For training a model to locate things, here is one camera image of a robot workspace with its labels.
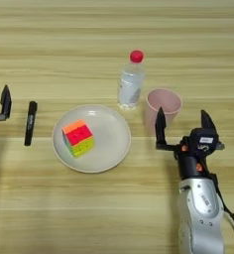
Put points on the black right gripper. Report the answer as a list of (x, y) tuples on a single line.
[(188, 165)]

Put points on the pink plastic cup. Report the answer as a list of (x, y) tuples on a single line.
[(163, 107)]

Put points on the black marker pen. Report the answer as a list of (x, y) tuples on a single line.
[(30, 123)]

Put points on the colourful puzzle cube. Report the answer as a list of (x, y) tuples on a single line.
[(78, 137)]

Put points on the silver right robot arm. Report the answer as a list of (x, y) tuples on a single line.
[(200, 215)]

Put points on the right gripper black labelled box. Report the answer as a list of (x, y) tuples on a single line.
[(205, 141)]

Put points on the clear bottle with red cap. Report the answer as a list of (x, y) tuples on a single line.
[(131, 84)]

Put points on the beige round plate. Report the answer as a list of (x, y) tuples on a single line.
[(109, 139)]

